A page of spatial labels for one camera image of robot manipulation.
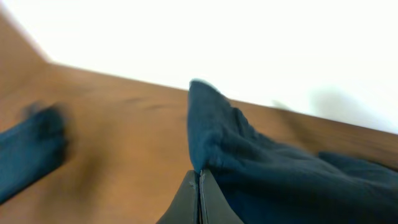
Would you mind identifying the folded dark blue garment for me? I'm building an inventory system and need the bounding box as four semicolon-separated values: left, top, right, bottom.
1;105;68;203

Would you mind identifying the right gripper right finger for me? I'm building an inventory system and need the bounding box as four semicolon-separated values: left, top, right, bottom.
200;170;243;224

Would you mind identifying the dark blue garment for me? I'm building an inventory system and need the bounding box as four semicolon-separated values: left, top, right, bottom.
1;105;68;203
187;80;397;223

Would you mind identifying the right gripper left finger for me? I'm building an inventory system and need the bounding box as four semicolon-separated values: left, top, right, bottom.
157;170;200;224

